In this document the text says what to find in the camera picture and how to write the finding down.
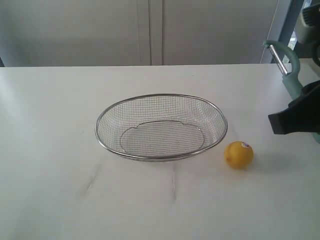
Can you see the oval wire mesh basket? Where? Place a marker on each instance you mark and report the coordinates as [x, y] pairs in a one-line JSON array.
[[160, 127]]

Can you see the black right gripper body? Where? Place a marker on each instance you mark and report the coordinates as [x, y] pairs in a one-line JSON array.
[[311, 91]]

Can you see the teal vegetable peeler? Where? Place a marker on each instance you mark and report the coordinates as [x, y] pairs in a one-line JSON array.
[[289, 79]]

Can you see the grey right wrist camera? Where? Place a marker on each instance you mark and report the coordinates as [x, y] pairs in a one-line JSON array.
[[307, 29]]

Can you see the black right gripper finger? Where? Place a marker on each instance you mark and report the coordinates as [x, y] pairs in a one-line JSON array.
[[302, 115]]

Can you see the yellow lemon with sticker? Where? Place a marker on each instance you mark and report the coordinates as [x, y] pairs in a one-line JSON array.
[[238, 155]]

